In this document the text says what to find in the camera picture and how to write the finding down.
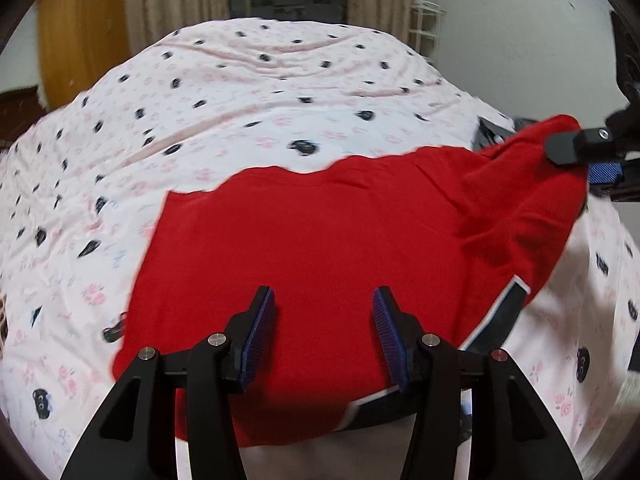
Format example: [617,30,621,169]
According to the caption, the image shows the red and white jersey shirt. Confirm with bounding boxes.
[112,115,587,446]

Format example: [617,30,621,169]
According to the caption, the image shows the grey purple jacket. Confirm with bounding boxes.
[472,117,536,152]

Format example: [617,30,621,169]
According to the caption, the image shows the pink cat-print bed quilt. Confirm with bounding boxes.
[1,18,639,479]

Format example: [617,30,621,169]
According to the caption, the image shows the dark wooden headboard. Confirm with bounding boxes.
[0,86,47,151]

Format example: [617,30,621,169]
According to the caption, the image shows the orange wooden wardrobe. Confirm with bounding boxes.
[37,0,131,110]

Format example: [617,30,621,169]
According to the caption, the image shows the white wire shelf rack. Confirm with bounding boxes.
[409,0,445,64]

